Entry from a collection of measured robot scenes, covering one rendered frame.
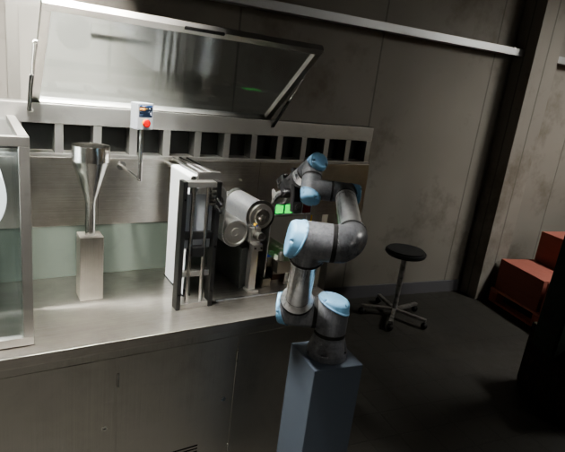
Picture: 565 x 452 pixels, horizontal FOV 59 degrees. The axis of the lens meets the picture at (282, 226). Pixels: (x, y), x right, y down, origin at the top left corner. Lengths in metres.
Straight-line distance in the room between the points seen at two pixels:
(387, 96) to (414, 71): 0.32
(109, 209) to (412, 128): 2.95
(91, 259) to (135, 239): 0.37
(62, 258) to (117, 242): 0.25
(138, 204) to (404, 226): 2.96
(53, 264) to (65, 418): 0.70
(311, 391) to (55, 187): 1.34
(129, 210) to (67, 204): 0.27
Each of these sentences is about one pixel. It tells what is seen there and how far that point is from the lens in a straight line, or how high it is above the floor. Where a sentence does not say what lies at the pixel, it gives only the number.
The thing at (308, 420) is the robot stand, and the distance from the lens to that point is 1.91.
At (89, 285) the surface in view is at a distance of 2.17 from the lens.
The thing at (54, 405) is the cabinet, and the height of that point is 0.67.
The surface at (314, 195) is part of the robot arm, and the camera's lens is 1.77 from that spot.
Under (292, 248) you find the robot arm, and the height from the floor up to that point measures 1.39.
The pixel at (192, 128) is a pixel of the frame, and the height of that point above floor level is 1.59.
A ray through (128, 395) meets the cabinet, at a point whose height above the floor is 0.64.
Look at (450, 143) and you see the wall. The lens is 4.86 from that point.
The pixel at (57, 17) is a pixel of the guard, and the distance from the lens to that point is 1.92.
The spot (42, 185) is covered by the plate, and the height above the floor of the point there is 1.32.
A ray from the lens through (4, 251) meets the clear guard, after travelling 1.78.
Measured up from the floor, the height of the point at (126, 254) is 0.99.
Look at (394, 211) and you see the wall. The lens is 4.64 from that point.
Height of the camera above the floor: 1.84
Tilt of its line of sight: 16 degrees down
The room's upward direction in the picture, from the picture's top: 7 degrees clockwise
